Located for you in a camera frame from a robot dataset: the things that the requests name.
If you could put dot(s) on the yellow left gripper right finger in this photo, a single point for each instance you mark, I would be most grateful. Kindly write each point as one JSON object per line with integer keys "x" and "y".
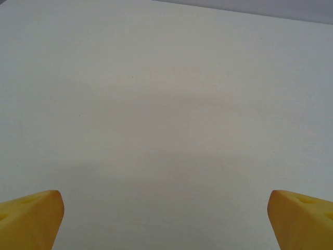
{"x": 304, "y": 226}

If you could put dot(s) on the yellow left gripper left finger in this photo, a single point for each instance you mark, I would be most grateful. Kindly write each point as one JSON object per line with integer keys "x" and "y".
{"x": 28, "y": 224}

